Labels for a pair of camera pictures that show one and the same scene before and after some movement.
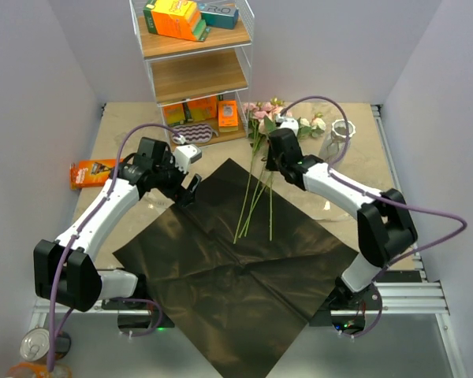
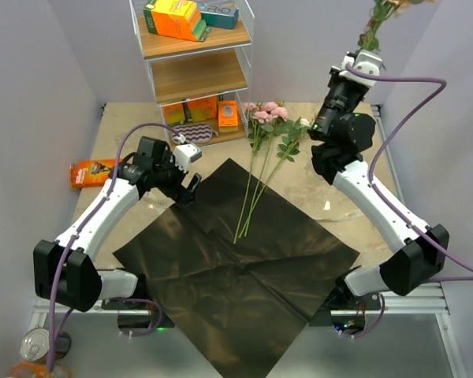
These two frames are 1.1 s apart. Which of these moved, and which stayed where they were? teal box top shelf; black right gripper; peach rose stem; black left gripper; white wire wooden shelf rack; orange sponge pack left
Moved: peach rose stem; black right gripper
Stayed: orange sponge pack left; white wire wooden shelf rack; teal box top shelf; black left gripper
